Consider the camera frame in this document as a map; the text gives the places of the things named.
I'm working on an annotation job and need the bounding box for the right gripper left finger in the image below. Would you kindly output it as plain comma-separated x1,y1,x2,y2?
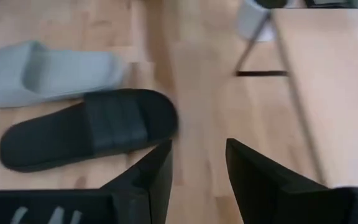
0,139,174,224

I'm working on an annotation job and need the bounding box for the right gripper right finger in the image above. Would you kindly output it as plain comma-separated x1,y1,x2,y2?
225,138,358,224

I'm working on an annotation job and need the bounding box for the black foam slide sandal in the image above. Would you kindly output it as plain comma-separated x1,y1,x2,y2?
0,88,180,173

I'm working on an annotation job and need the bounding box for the grey foam slide sandal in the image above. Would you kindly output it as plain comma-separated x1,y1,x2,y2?
0,40,127,109

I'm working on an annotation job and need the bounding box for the wooden shelf with black frame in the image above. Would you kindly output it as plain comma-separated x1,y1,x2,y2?
234,7,358,189

